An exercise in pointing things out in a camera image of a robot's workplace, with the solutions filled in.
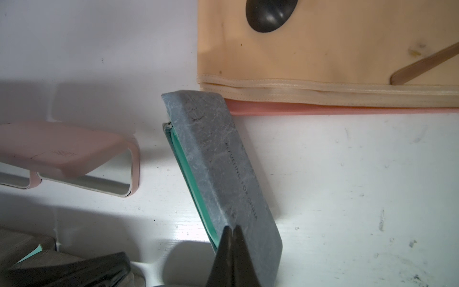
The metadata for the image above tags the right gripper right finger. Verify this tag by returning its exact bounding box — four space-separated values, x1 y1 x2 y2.
231 226 261 287

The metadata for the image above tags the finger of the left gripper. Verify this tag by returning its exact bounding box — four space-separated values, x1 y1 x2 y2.
1 252 131 287

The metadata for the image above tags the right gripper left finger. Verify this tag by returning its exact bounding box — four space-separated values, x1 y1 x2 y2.
206 226 234 287

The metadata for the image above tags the grey teal glasses case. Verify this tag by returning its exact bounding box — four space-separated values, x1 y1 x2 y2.
162 90 283 287

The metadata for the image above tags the pink glasses case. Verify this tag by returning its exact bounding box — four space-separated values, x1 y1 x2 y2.
1 121 141 197

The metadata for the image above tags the middle teal open case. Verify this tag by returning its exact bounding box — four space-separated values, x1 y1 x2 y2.
1 228 146 287

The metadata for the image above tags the gold spoon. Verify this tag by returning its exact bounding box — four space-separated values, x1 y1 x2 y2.
389 43 459 86

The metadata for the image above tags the black ladle spoon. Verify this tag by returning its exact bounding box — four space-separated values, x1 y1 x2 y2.
245 0 298 33

